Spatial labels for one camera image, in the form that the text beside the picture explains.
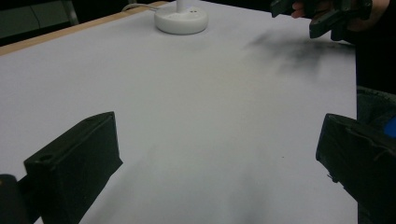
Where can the dark grey bin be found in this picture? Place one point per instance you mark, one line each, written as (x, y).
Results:
(372, 104)

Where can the white round lamp base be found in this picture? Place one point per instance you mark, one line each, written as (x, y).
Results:
(181, 20)

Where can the blue object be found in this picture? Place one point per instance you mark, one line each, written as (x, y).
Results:
(391, 127)

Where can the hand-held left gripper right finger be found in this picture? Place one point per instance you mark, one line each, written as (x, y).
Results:
(364, 161)

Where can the grey cabinet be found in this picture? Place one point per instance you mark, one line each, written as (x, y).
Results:
(29, 18)

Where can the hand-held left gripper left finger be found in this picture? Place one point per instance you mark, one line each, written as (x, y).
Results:
(74, 161)

